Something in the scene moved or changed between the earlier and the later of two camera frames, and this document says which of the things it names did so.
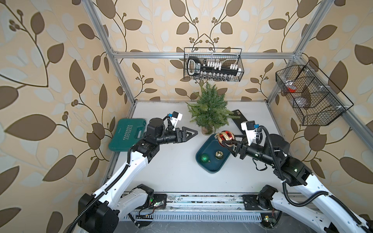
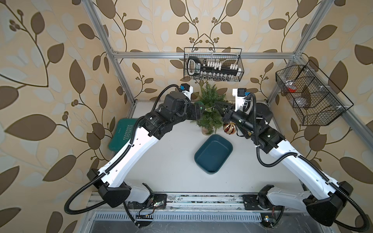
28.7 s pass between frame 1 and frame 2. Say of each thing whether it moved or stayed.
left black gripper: moved
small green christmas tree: stayed
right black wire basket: stayed
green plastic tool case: stayed
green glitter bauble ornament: moved
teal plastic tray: stayed
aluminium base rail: stayed
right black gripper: moved
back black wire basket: stayed
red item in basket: stayed
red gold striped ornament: moved
